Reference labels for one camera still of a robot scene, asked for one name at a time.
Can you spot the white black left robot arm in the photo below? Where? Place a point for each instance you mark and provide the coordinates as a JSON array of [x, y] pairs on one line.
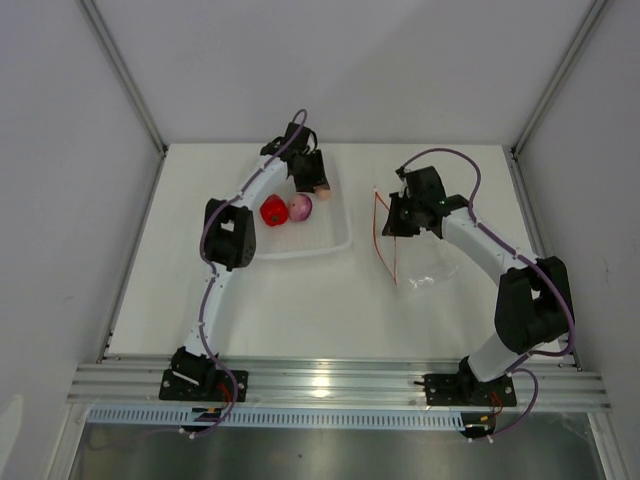
[[227, 246]]

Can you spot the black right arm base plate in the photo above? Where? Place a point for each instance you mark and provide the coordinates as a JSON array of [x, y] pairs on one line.
[[461, 390]]

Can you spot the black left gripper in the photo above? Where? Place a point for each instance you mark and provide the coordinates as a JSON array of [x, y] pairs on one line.
[[318, 177]]

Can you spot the left aluminium frame post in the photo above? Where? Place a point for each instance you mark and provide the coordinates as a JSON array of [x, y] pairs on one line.
[[114, 57]]

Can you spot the red bell pepper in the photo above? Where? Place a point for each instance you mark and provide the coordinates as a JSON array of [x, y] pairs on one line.
[[274, 211]]

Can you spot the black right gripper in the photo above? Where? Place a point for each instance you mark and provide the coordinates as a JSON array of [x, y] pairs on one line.
[[393, 227]]

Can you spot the right aluminium frame post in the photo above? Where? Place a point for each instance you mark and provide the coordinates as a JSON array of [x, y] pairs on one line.
[[568, 60]]

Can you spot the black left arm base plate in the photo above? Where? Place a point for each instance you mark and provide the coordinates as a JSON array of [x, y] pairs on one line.
[[176, 387]]

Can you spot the aluminium front rail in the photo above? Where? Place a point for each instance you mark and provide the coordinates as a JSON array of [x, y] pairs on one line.
[[338, 383]]

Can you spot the clear zip bag red zipper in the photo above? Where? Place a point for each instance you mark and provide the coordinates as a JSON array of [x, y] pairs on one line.
[[412, 264]]

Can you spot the white slotted cable duct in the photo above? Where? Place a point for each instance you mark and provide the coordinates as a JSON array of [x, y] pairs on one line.
[[412, 420]]

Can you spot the purple red onion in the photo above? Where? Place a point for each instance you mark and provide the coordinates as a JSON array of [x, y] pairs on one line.
[[300, 207]]

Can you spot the aluminium frame post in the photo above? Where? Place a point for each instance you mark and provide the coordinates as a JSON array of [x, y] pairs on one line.
[[114, 57], [568, 60]]

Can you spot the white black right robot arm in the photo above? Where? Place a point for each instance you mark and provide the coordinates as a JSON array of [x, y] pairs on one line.
[[533, 296]]

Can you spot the white perforated plastic basket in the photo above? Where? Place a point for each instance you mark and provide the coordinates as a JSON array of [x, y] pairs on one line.
[[327, 230]]

